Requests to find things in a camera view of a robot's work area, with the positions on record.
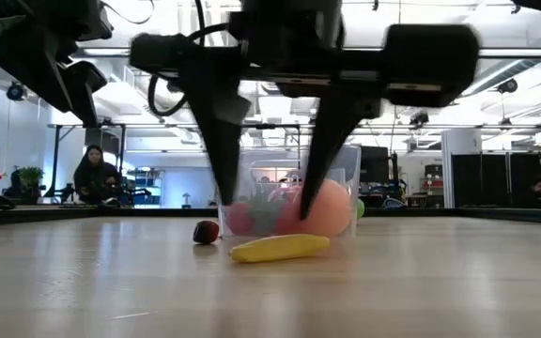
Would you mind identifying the background potted plant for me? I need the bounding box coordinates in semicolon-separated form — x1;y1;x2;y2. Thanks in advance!
16;166;44;204

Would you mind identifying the black partition screen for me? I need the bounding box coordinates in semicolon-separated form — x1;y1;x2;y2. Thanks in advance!
451;152;541;209

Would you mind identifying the clear plastic tupperware container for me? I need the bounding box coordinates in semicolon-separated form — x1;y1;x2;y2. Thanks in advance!
216;144;362;238

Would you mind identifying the black aluminium table frame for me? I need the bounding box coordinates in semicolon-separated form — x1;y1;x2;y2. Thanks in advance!
0;205;541;227

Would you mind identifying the black gantry frame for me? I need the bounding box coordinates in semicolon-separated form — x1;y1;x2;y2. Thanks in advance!
47;121;129;207

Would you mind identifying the pale peach toy fruit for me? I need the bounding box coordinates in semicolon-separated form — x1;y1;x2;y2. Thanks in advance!
274;178;353;238

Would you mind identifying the white building pillar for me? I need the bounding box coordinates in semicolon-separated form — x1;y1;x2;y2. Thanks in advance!
441;129;483;209

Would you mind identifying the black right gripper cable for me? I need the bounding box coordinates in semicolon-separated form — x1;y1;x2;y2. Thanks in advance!
147;0;234;118

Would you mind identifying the white rectangular air duct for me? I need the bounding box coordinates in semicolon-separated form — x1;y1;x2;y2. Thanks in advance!
91;65;196;145

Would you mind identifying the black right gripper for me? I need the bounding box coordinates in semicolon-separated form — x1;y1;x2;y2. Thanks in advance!
129;0;481;221

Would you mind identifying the dark red toy cherry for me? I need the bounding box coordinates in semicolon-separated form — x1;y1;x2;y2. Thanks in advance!
192;219;221;245

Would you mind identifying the ceiling light strip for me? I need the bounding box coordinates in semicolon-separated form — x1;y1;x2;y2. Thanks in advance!
479;48;541;58
82;46;133;56

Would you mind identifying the long silver air duct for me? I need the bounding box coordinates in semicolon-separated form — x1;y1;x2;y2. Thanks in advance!
460;35;541;98

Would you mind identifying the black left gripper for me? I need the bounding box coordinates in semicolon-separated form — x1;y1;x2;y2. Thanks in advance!
0;0;114;127

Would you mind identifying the black desk monitor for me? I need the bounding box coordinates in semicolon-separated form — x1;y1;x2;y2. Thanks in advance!
358;145;396;196

